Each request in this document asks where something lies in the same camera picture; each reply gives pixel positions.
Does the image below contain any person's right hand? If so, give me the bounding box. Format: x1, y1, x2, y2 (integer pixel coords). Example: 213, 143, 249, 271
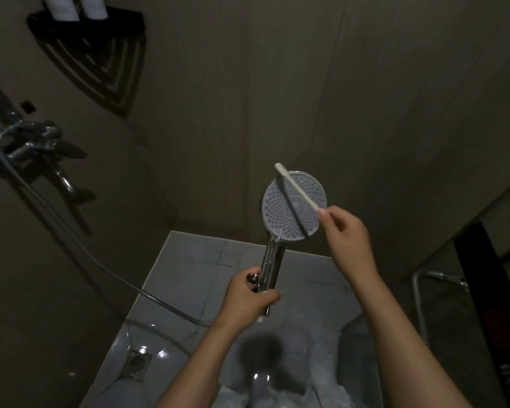
316, 205, 381, 286

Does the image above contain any person's left hand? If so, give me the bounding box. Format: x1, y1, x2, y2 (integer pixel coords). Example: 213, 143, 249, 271
214, 267, 281, 334

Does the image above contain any silver flexible shower hose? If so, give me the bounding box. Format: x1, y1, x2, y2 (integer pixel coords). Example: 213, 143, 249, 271
0, 122, 260, 328

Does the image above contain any round chrome shower head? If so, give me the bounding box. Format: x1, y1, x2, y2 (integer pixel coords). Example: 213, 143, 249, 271
257, 170, 328, 317

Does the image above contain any white toothbrush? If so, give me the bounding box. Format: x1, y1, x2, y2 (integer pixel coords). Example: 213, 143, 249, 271
274, 162, 327, 213

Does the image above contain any person's left forearm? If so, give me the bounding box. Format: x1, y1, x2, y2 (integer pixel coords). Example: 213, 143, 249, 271
155, 322, 239, 408

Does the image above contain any chrome shower mixer faucet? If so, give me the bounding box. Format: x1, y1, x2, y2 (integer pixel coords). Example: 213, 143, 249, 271
0, 120, 88, 196

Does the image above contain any metal floor drain grate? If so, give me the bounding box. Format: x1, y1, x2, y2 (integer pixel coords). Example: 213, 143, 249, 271
120, 348, 152, 382

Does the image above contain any white striped shirt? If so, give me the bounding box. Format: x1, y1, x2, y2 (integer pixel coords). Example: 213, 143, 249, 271
212, 382, 358, 408

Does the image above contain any black printed door strip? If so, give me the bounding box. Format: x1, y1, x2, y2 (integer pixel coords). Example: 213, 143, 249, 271
453, 223, 510, 408

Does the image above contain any black corner shelf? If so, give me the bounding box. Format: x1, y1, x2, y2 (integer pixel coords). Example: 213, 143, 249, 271
27, 6, 146, 39

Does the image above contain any dark pump bottle white label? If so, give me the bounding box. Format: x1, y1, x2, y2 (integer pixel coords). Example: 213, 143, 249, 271
77, 0, 109, 20
40, 0, 80, 22

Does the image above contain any chrome door handle bar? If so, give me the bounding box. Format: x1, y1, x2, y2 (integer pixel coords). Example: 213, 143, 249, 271
411, 270, 470, 349

